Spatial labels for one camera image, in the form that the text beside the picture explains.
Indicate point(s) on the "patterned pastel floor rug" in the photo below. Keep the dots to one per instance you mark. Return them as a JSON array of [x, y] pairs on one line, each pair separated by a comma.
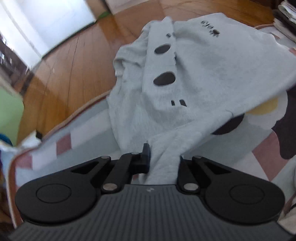
[[243, 169]]

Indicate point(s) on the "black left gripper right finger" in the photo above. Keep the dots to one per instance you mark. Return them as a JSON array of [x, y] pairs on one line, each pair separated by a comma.
[[186, 182]]

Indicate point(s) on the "stack of papers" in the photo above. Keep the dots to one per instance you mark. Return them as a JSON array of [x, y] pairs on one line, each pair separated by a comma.
[[284, 18]]

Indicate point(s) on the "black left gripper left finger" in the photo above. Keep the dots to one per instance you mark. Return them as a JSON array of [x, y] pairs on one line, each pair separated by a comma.
[[125, 168]]

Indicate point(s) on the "light grey sweatshirt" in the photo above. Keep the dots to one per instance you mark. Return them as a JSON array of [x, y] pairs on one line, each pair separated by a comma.
[[180, 81]]

